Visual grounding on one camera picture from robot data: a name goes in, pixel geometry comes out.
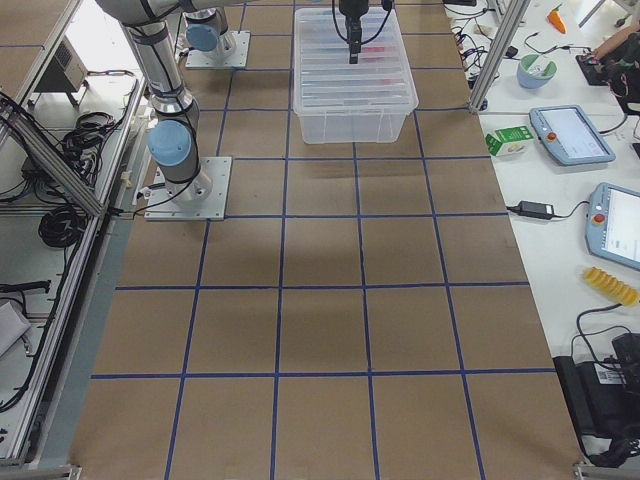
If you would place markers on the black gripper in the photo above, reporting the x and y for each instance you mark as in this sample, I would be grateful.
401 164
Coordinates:
351 10

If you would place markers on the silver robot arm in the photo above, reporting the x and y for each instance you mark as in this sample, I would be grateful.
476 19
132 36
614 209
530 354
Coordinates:
172 143
207 31

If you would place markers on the clear plastic storage box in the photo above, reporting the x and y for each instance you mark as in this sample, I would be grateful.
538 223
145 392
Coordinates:
337 101

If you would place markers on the grey control box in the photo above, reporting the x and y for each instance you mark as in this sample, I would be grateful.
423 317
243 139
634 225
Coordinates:
66 73

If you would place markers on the person hand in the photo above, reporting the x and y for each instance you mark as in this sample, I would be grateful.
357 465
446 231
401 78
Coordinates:
614 41

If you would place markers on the green blue bowl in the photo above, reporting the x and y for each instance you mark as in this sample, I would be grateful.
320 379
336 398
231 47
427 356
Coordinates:
534 71

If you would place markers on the green white carton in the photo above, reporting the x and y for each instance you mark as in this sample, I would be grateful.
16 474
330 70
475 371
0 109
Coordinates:
509 140

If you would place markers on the orange toy carrot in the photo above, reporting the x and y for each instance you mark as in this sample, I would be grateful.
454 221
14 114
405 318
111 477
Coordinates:
555 19

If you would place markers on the far teach pendant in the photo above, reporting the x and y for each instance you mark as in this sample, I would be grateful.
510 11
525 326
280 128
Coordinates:
569 136

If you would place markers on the teach pendant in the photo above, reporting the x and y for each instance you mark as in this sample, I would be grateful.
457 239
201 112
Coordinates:
569 136
612 225

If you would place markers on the black joystick controller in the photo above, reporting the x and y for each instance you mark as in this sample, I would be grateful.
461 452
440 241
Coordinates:
596 71

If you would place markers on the black power adapter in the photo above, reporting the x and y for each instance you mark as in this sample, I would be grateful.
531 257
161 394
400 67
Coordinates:
532 209

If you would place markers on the near teach pendant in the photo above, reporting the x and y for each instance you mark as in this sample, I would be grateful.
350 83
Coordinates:
612 225

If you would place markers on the yellow toy corn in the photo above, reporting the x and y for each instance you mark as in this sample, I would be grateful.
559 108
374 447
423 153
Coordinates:
611 286

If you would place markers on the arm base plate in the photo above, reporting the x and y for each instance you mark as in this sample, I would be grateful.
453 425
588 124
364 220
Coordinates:
197 60
204 199

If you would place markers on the aluminium frame post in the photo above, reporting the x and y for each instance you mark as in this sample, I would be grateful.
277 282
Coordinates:
506 30

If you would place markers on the aluminium frame rail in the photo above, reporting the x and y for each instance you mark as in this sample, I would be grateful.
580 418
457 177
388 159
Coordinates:
17 122

